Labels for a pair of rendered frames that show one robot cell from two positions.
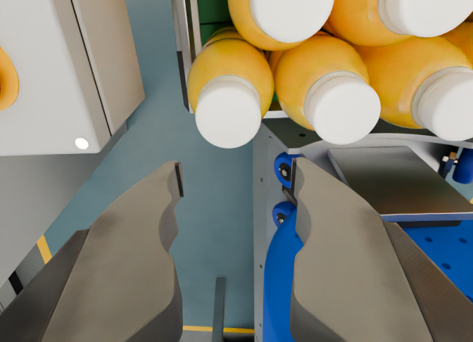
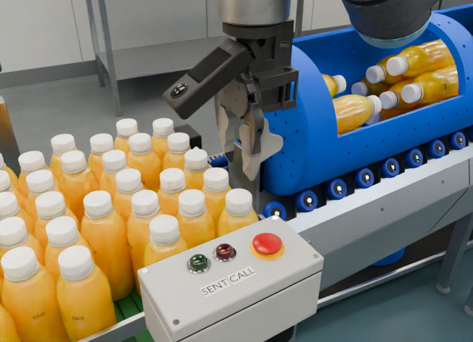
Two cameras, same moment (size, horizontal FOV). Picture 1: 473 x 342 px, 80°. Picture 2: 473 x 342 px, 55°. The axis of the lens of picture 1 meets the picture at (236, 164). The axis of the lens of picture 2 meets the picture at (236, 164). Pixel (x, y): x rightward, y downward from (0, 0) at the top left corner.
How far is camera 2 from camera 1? 0.57 m
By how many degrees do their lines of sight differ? 48
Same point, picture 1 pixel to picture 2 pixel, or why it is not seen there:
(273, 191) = (303, 223)
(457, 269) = not seen: hidden behind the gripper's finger
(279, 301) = (303, 148)
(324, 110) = (217, 178)
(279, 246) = (298, 174)
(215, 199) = not seen: outside the picture
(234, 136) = (243, 192)
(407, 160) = (233, 180)
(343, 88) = (207, 177)
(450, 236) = not seen: hidden behind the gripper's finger
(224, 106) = (234, 198)
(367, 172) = (248, 184)
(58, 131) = (275, 224)
